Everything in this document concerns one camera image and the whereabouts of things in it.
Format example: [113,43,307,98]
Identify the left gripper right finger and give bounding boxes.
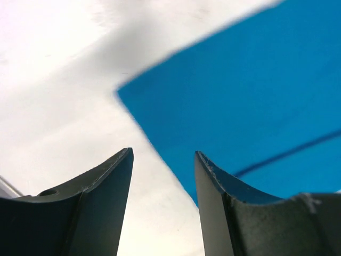
[194,151,340,255]

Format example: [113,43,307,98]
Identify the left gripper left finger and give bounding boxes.
[1,148,133,255]

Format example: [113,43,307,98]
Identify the blue t shirt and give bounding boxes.
[118,1,340,200]

